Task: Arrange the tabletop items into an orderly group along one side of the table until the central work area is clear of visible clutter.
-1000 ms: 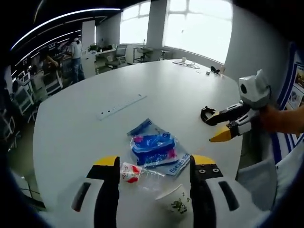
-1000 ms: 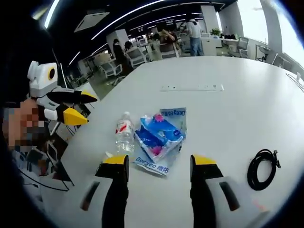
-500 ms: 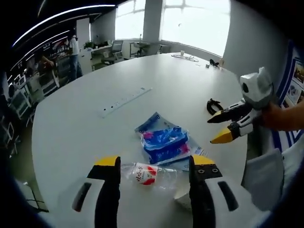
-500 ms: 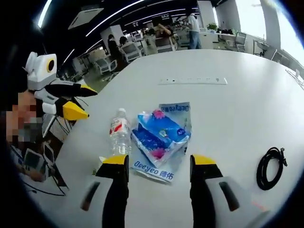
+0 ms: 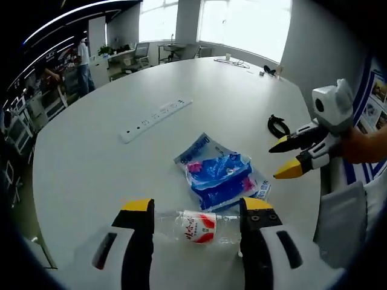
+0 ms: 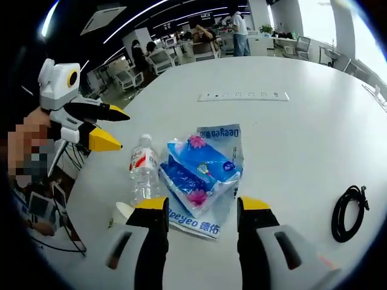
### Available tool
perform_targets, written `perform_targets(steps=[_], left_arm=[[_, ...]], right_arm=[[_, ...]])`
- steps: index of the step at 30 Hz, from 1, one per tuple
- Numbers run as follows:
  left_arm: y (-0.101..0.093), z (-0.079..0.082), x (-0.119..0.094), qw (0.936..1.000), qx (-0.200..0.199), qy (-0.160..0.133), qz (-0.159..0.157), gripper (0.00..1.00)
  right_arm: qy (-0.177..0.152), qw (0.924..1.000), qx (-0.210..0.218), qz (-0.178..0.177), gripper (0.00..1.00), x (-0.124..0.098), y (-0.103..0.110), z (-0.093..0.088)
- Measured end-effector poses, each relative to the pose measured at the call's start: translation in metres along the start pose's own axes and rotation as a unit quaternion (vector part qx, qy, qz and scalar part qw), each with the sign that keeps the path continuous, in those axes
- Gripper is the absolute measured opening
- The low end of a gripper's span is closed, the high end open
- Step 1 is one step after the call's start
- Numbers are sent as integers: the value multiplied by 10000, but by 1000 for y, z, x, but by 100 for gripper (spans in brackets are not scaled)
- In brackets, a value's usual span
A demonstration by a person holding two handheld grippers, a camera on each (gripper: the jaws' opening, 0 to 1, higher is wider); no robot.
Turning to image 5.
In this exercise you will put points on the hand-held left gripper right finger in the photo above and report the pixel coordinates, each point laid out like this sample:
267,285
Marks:
260,247

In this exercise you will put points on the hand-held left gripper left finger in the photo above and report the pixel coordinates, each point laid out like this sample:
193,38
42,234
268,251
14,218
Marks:
136,241

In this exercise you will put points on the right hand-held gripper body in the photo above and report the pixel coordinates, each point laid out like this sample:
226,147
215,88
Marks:
335,111

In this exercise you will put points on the clear water bottle red label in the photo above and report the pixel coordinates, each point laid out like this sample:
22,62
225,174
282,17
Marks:
196,228

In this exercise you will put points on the blue tissue packet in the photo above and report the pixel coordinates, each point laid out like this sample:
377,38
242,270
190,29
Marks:
223,181

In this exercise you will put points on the clear packet with blue sponge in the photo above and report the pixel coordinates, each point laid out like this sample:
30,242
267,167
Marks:
202,145

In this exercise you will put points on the white tabletop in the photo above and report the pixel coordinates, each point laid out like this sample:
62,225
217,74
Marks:
90,169

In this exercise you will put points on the person's right hand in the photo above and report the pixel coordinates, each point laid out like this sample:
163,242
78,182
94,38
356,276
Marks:
359,146

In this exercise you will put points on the small black object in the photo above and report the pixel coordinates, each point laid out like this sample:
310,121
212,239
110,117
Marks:
269,70

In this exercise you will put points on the white power strip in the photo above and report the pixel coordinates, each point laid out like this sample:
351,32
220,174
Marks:
157,119

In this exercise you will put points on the white cabinet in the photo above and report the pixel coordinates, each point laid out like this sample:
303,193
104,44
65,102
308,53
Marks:
98,71

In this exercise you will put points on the grey mesh office chair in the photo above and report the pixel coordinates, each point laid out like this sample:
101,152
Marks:
142,52

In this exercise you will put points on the green potted plant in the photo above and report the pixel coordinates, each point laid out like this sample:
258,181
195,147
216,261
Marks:
105,51

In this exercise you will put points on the long curved ceiling light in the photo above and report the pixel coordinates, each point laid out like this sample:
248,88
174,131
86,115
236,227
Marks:
66,15

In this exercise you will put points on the metal frame trolley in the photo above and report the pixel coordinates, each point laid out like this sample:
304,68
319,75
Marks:
178,51

